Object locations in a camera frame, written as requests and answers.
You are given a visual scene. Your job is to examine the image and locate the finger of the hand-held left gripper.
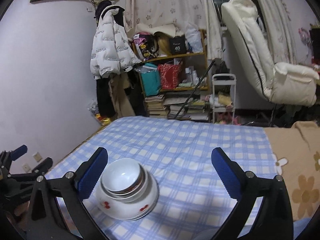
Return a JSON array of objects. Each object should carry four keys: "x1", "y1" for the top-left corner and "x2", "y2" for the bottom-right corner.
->
[
  {"x1": 7, "y1": 157, "x2": 53, "y2": 180},
  {"x1": 0, "y1": 144, "x2": 28, "y2": 167}
]

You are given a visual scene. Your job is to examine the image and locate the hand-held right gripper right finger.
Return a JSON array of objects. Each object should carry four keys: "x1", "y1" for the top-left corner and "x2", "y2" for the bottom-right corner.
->
[{"x1": 211, "y1": 147, "x2": 294, "y2": 240}]

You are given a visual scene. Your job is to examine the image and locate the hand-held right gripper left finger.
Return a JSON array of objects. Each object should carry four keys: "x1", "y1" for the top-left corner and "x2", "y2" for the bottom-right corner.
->
[{"x1": 26, "y1": 147, "x2": 108, "y2": 240}]

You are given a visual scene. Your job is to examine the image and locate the small white bowl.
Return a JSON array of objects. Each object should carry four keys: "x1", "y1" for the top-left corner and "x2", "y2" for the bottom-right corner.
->
[{"x1": 104, "y1": 158, "x2": 143, "y2": 193}]

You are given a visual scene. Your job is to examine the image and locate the large cherry print bowl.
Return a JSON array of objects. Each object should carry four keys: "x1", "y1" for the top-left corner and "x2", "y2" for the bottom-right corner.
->
[{"x1": 95, "y1": 158, "x2": 159, "y2": 221}]

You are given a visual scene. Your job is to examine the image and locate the person's left hand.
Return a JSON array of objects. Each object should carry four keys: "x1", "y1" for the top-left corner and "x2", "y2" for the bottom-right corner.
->
[{"x1": 12, "y1": 202, "x2": 29, "y2": 218}]

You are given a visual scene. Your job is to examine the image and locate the blue plaid bed sheet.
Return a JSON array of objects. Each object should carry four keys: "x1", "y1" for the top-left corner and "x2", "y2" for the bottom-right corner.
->
[{"x1": 45, "y1": 116, "x2": 300, "y2": 240}]

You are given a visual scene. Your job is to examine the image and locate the yellow red packet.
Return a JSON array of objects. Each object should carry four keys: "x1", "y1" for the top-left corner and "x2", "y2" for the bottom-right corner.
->
[{"x1": 95, "y1": 114, "x2": 112, "y2": 125}]

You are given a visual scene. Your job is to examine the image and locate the pink toys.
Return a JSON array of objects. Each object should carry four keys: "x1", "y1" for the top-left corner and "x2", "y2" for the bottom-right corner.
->
[{"x1": 215, "y1": 114, "x2": 240, "y2": 125}]

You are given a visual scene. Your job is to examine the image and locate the metal chair base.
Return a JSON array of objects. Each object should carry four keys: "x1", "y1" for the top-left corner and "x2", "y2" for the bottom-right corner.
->
[{"x1": 242, "y1": 105, "x2": 278, "y2": 128}]

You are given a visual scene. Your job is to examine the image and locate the patterned plastic bag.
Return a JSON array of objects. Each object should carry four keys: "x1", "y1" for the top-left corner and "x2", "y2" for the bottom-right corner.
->
[{"x1": 87, "y1": 100, "x2": 99, "y2": 115}]

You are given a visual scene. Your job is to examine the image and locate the pile of magazines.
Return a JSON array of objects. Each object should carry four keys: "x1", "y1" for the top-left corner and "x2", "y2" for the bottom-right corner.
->
[{"x1": 165, "y1": 91, "x2": 210, "y2": 122}]

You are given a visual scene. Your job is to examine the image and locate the tan flower blanket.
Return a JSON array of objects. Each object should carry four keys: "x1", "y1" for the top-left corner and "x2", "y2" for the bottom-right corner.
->
[{"x1": 264, "y1": 121, "x2": 320, "y2": 222}]

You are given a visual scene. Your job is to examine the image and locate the black coat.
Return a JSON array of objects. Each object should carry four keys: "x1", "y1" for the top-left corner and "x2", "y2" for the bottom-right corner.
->
[{"x1": 96, "y1": 76, "x2": 117, "y2": 118}]

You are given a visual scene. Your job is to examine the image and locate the beige coat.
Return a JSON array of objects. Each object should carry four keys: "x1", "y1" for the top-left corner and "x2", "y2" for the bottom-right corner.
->
[{"x1": 109, "y1": 74, "x2": 135, "y2": 118}]

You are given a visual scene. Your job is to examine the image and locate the dark hanging garment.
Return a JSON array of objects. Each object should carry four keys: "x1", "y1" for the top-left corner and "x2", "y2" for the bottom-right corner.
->
[{"x1": 125, "y1": 71, "x2": 147, "y2": 117}]

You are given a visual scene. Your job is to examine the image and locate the long thin pole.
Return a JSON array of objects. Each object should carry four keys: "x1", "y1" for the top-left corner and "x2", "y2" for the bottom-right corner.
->
[{"x1": 174, "y1": 60, "x2": 216, "y2": 119}]

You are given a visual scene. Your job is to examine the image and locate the stack of books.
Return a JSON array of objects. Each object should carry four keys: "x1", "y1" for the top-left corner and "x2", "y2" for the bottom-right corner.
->
[{"x1": 144, "y1": 95, "x2": 167, "y2": 118}]

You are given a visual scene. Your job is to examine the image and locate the white rolling cart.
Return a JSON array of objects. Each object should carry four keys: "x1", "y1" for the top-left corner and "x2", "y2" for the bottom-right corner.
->
[{"x1": 211, "y1": 74, "x2": 237, "y2": 124}]

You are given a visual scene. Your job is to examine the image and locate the dark green bag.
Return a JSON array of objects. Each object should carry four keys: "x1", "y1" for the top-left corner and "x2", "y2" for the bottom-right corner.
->
[{"x1": 216, "y1": 61, "x2": 229, "y2": 93}]

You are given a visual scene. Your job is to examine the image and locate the teal bag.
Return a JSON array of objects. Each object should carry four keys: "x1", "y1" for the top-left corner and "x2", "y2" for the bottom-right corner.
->
[{"x1": 139, "y1": 64, "x2": 161, "y2": 97}]

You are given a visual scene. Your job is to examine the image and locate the red patterned bag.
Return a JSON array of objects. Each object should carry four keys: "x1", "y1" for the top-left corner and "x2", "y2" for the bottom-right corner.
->
[{"x1": 157, "y1": 64, "x2": 182, "y2": 90}]

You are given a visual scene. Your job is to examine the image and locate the white puffer jacket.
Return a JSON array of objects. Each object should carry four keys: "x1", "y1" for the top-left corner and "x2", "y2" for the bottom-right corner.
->
[{"x1": 90, "y1": 5, "x2": 142, "y2": 79}]

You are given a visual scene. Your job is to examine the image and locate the wooden shelf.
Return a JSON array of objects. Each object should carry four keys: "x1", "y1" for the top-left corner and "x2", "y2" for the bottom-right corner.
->
[{"x1": 134, "y1": 29, "x2": 209, "y2": 120}]

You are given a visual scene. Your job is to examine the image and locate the white recliner chair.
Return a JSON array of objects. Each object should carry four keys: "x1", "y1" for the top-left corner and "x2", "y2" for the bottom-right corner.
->
[{"x1": 221, "y1": 0, "x2": 320, "y2": 105}]

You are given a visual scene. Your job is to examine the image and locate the colourful printed bag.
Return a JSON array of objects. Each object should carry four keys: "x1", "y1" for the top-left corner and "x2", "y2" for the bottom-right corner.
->
[{"x1": 132, "y1": 32, "x2": 159, "y2": 60}]

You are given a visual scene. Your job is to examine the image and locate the black box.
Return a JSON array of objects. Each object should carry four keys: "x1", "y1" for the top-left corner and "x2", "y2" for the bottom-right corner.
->
[{"x1": 169, "y1": 36, "x2": 187, "y2": 55}]

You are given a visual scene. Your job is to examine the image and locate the clear plastic bag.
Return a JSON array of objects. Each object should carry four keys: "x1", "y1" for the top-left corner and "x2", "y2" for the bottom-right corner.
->
[{"x1": 185, "y1": 22, "x2": 204, "y2": 53}]

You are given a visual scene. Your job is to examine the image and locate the yellow cloth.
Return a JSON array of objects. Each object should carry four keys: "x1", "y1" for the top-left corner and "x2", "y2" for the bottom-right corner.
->
[{"x1": 156, "y1": 36, "x2": 172, "y2": 57}]

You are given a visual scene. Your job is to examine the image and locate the black monitor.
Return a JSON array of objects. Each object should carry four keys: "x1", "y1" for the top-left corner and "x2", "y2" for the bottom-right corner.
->
[{"x1": 310, "y1": 27, "x2": 320, "y2": 64}]

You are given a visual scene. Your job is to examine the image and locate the floral curtain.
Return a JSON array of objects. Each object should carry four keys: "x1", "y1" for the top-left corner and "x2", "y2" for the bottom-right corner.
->
[
  {"x1": 124, "y1": 0, "x2": 223, "y2": 60},
  {"x1": 250, "y1": 0, "x2": 298, "y2": 64}
]

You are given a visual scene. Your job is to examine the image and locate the cream folded sheet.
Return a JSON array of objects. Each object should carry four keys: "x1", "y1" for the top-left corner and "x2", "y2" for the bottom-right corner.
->
[{"x1": 135, "y1": 24, "x2": 177, "y2": 39}]

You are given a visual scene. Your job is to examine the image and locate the pink fan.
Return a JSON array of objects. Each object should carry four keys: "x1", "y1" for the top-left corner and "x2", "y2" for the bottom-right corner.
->
[{"x1": 299, "y1": 27, "x2": 310, "y2": 44}]

